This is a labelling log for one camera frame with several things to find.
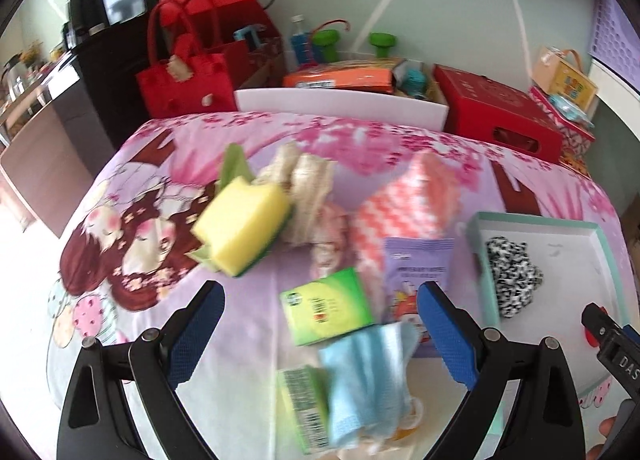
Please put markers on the white box with teal rim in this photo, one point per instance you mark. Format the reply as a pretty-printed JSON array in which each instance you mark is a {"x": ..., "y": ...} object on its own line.
[{"x": 565, "y": 260}]

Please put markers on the light blue cloth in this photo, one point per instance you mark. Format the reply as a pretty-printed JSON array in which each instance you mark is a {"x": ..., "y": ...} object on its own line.
[{"x": 360, "y": 380}]

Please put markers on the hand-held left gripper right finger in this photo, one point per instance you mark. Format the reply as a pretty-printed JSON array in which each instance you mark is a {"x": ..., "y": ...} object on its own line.
[{"x": 445, "y": 335}]

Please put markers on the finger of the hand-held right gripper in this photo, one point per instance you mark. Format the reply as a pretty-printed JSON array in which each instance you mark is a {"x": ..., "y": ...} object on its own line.
[{"x": 595, "y": 322}]

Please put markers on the orange carton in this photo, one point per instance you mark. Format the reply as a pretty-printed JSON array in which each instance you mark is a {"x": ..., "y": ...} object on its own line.
[{"x": 345, "y": 76}]

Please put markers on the pink zigzag cloth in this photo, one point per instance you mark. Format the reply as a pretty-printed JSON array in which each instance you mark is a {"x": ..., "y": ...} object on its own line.
[{"x": 410, "y": 205}]

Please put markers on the red and white patterned box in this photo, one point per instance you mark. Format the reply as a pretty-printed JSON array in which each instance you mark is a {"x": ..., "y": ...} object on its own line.
[{"x": 575, "y": 138}]

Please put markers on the person's right hand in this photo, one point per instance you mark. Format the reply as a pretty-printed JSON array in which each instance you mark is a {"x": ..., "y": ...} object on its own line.
[{"x": 607, "y": 429}]

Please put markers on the red cardboard box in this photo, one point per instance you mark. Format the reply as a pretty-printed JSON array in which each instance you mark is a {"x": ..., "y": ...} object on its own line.
[{"x": 490, "y": 105}]

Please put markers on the small pink cloth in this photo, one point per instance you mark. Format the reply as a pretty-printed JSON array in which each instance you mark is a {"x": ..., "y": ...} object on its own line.
[{"x": 330, "y": 230}]

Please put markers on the brown wooden desk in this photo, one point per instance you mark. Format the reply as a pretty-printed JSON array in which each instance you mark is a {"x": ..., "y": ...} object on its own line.
[{"x": 50, "y": 150}]

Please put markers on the purple plastic basket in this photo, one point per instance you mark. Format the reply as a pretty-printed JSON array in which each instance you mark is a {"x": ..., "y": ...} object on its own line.
[{"x": 617, "y": 25}]

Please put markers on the black and white scrunchie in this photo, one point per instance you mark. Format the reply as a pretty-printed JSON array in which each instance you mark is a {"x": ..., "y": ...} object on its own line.
[{"x": 512, "y": 275}]

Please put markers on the glass kettle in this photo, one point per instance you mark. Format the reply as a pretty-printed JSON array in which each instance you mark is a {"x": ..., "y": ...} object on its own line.
[{"x": 15, "y": 78}]

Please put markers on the small blue item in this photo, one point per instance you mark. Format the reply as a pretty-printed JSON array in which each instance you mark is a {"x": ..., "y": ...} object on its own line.
[{"x": 247, "y": 38}]

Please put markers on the green dumbbell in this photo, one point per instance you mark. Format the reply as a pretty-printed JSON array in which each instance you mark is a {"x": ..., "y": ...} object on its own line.
[
  {"x": 327, "y": 43},
  {"x": 382, "y": 44}
]

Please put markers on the red paper bag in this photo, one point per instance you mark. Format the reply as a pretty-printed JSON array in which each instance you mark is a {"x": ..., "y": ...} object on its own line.
[{"x": 265, "y": 65}]

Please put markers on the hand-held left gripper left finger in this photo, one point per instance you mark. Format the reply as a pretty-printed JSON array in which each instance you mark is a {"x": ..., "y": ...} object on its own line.
[{"x": 197, "y": 335}]

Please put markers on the yellow sponge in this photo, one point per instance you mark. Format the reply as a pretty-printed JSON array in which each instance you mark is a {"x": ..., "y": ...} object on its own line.
[{"x": 240, "y": 220}]

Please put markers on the printed cartoon blanket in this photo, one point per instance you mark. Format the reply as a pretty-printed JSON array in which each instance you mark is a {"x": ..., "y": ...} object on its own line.
[{"x": 240, "y": 300}]

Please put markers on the black cabinet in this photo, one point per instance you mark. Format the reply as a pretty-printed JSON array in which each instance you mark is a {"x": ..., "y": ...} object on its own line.
[{"x": 100, "y": 75}]

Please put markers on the purple wipes packet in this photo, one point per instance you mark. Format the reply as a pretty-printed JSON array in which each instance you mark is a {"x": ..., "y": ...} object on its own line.
[{"x": 415, "y": 265}]

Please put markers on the green tissue packet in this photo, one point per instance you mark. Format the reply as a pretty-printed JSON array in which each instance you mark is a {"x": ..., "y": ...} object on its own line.
[
  {"x": 325, "y": 305},
  {"x": 300, "y": 405}
]

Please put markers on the teal packet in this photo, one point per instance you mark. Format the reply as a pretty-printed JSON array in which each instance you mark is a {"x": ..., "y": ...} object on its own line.
[{"x": 570, "y": 110}]

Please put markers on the white bed board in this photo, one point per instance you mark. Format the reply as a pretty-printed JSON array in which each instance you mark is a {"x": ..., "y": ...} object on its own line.
[{"x": 340, "y": 108}]

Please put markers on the small yellow carry box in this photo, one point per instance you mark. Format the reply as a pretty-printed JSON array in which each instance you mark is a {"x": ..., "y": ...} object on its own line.
[{"x": 565, "y": 75}]

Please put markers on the clear bottle with blue liquid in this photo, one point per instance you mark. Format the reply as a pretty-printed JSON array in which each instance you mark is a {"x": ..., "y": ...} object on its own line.
[{"x": 300, "y": 48}]

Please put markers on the teal round item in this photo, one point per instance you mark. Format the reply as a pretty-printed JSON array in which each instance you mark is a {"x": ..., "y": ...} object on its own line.
[{"x": 415, "y": 79}]

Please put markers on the red felt handbag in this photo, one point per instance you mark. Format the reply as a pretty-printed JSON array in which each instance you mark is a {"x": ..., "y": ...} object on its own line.
[{"x": 165, "y": 90}]

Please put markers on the cream lace cloth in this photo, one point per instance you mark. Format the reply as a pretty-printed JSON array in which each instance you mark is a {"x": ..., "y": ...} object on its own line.
[{"x": 310, "y": 180}]

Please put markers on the green cloth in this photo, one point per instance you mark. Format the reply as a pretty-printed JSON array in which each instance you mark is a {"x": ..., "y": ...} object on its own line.
[{"x": 235, "y": 165}]

